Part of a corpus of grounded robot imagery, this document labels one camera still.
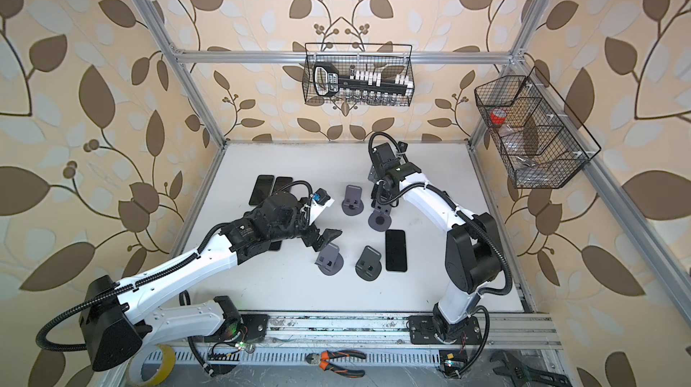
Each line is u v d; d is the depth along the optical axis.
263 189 1.05
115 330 0.38
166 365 0.69
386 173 0.67
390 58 0.91
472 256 0.46
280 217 0.58
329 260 0.81
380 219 0.96
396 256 0.86
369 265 0.81
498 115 0.87
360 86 0.85
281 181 1.08
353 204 0.94
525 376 0.67
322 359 0.70
